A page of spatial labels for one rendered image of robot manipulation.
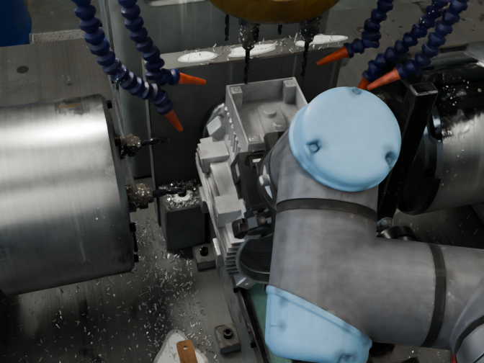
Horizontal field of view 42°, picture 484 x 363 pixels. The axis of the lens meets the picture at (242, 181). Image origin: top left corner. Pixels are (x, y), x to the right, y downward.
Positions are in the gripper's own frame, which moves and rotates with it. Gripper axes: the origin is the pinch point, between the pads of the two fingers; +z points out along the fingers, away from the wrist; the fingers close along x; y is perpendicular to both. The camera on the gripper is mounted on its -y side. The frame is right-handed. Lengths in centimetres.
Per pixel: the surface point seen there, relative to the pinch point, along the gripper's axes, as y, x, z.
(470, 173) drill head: 3.1, -32.4, 3.5
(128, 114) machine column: 27.8, 11.0, 29.6
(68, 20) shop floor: 137, 20, 204
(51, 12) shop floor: 145, 27, 208
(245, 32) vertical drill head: 22.5, -1.6, -8.8
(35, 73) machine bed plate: 52, 28, 63
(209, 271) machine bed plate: -1.3, 2.4, 32.2
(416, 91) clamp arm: 11.1, -18.4, -12.7
